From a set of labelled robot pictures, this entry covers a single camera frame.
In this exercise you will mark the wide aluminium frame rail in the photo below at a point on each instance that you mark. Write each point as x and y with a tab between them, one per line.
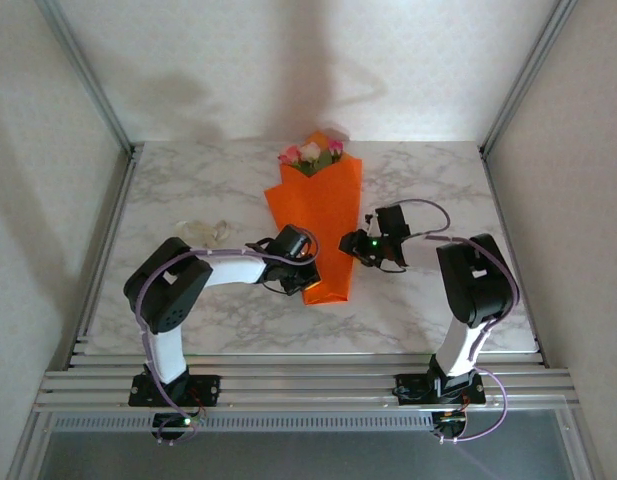
308	385

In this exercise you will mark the aluminium frame post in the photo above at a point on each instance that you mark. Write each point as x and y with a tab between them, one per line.
87	75
528	75

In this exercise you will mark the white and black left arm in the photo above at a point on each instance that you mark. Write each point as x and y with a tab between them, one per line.
168	290

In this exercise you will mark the pink artificial rose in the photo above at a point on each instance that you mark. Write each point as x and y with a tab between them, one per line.
289	154

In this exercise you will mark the cream artificial rose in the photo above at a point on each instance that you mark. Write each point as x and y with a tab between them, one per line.
310	150

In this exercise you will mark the grey translucent panel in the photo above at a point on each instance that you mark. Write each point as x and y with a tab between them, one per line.
308	455

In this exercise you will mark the orange wrapping paper sheet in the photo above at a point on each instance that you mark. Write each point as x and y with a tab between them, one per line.
318	215

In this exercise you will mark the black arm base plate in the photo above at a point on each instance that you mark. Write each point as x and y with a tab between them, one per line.
208	387
408	390

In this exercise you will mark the black controller board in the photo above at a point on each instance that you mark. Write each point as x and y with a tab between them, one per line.
448	422
173	422

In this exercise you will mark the aluminium table side rail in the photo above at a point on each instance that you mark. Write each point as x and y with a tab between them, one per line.
110	240
501	200

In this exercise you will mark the aluminium frame bar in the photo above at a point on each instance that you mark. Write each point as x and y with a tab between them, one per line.
580	445
30	445

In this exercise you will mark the cream printed satin ribbon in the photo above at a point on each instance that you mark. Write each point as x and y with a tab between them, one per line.
203	230

